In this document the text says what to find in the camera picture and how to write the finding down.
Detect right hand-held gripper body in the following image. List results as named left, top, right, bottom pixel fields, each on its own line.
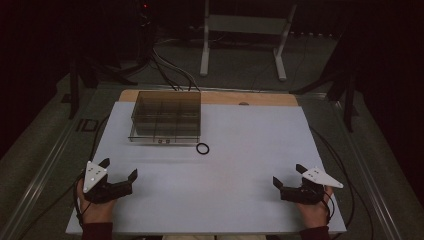
left=279, top=167, right=344, bottom=205

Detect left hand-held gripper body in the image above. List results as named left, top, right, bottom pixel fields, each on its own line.
left=81, top=160, right=134, bottom=205

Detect person's left hand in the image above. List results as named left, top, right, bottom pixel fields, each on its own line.
left=75, top=179, right=118, bottom=225

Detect person's right hand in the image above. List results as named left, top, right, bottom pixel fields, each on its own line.
left=295, top=185, right=334, bottom=230

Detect clear plastic compartment box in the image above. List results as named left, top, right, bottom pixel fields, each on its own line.
left=128, top=90, right=202, bottom=145

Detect black tripod stand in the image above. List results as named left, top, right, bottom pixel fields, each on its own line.
left=289, top=31, right=363, bottom=133
left=67, top=54, right=139, bottom=120

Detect dark equipment tower red light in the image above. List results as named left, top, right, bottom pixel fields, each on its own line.
left=134, top=0, right=158, bottom=66

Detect white metal stand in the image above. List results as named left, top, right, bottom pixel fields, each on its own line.
left=199, top=0, right=298, bottom=82

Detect right hand-held gripper cable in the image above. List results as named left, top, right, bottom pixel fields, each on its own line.
left=309, top=127, right=374, bottom=240

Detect hand-held gripper cable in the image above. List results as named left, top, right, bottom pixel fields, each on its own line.
left=309, top=127, right=374, bottom=240
left=16, top=114, right=111, bottom=240

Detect left hand-held gripper cable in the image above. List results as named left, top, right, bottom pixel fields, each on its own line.
left=16, top=114, right=111, bottom=240

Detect black rectangular floor frame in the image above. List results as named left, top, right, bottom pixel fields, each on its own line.
left=75, top=118, right=100, bottom=133

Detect metal floor rail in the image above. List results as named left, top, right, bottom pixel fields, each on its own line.
left=0, top=114, right=84, bottom=240
left=333, top=99, right=406, bottom=240

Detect black rubber ring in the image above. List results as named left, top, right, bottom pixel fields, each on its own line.
left=195, top=142, right=211, bottom=156

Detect bundle of black floor cables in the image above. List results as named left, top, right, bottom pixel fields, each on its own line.
left=149, top=46, right=202, bottom=92

